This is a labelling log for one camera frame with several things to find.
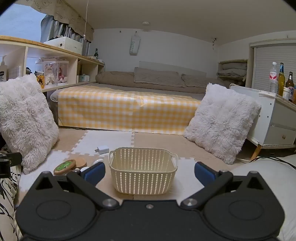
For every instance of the clear plastic water bottle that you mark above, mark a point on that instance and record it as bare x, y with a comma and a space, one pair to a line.
273, 78

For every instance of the white fluffy pillow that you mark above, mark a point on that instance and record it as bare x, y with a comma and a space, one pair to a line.
25, 120
219, 122

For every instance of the yellow box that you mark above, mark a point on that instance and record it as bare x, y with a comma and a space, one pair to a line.
40, 81

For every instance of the white hanging tag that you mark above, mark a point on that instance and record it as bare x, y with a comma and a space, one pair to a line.
134, 45

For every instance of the brown beer bottle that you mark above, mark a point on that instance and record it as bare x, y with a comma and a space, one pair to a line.
290, 85

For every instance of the pale tissue box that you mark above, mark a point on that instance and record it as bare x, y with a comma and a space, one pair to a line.
83, 78

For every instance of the white headboard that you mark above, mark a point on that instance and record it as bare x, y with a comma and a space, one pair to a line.
185, 68

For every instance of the brown duvet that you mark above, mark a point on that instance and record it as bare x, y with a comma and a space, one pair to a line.
114, 77

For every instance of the yellow checked bed cover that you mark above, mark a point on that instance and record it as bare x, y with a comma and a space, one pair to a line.
127, 111

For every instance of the black and white printed cloth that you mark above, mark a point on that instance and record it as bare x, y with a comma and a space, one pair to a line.
8, 199

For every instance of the white pump bottle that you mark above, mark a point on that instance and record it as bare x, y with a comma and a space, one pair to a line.
2, 71

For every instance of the green glass bottle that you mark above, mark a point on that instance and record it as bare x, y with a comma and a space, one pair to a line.
96, 54

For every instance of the white storage box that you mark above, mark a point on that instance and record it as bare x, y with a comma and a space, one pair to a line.
64, 45

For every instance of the white louvered wardrobe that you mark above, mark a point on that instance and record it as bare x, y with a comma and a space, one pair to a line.
270, 58

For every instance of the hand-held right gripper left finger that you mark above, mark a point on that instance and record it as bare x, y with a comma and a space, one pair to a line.
94, 173

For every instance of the wooden shelf unit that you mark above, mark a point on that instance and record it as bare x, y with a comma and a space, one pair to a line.
53, 47

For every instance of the white wall charger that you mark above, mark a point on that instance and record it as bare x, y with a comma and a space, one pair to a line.
103, 149

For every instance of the yellow glass bottle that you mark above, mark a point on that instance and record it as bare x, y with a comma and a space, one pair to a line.
281, 81

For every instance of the plain round wooden coaster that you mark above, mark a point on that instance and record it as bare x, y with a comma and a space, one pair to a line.
81, 163

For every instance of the grey curtain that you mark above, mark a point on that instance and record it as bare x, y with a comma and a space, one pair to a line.
57, 27

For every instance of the small white bottle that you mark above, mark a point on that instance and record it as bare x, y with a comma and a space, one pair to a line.
286, 93

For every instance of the folded beige blankets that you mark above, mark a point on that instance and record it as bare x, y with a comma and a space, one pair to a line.
232, 68

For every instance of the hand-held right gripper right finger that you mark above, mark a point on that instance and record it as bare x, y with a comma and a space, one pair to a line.
203, 173

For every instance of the white bedside cabinet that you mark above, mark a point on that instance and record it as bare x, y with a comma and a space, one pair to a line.
272, 115

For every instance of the beige and white foam puzzle mat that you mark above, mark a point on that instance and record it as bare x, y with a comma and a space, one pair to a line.
150, 140

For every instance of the clear case with bunny doll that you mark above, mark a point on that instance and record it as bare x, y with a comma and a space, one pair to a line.
48, 73

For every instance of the beige doodled banner cloth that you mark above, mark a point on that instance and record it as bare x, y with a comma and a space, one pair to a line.
69, 14

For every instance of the white round case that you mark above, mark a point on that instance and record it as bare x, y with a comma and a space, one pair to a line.
97, 161

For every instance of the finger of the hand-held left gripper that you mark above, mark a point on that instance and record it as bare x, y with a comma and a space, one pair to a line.
13, 158

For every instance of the cream plastic woven basket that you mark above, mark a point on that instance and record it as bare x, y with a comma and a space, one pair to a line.
142, 176

